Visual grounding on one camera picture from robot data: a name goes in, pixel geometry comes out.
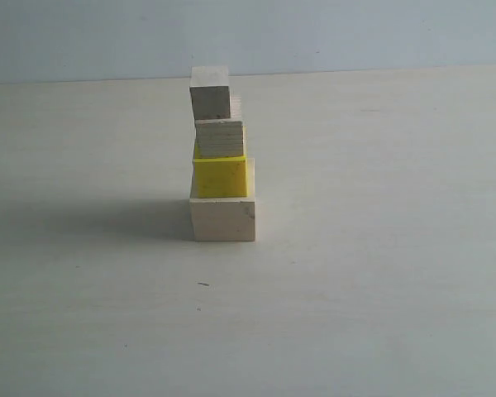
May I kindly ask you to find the large pale wooden cube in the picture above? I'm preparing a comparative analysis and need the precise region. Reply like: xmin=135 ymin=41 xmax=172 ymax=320
xmin=188 ymin=158 xmax=256 ymax=242

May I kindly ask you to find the small pale wooden cube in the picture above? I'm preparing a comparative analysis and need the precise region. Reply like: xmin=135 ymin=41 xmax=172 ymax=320
xmin=189 ymin=65 xmax=231 ymax=120

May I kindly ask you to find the medium striped wooden cube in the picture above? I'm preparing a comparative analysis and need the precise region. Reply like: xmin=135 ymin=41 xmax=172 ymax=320
xmin=194 ymin=96 xmax=246 ymax=158

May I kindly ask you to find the yellow cube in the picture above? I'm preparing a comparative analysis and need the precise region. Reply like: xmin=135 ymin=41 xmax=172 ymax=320
xmin=191 ymin=141 xmax=249 ymax=199

